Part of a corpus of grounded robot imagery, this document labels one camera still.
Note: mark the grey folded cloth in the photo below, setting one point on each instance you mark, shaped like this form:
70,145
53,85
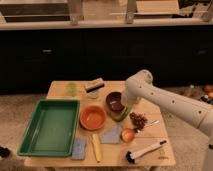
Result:
112,135

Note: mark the white handled black brush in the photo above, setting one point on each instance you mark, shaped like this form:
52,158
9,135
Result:
133,155

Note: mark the metal spoon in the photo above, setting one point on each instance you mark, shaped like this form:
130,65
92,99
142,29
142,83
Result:
137,130

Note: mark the orange bowl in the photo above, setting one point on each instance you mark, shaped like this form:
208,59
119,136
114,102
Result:
92,117

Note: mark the dark red bowl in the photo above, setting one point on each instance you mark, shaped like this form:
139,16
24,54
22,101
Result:
113,102

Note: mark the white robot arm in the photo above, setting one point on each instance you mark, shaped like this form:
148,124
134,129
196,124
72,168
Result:
195,113

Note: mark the wooden table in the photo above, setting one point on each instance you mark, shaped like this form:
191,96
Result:
113,155

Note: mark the yellow banana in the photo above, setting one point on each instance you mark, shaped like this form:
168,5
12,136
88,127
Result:
94,138

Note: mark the blue sponge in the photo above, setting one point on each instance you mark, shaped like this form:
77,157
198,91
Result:
79,146

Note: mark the green plastic tray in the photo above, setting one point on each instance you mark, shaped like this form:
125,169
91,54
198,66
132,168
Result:
51,129

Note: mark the clear small bowl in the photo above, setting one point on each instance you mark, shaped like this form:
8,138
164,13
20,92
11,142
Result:
93,95

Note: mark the black white board eraser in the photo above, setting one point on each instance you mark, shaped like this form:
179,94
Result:
94,85

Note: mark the bunch of dark grapes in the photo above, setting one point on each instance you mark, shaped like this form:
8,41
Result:
138,120

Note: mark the red apple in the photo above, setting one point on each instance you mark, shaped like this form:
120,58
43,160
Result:
127,135

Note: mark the light green cup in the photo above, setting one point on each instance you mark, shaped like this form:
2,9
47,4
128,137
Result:
72,89

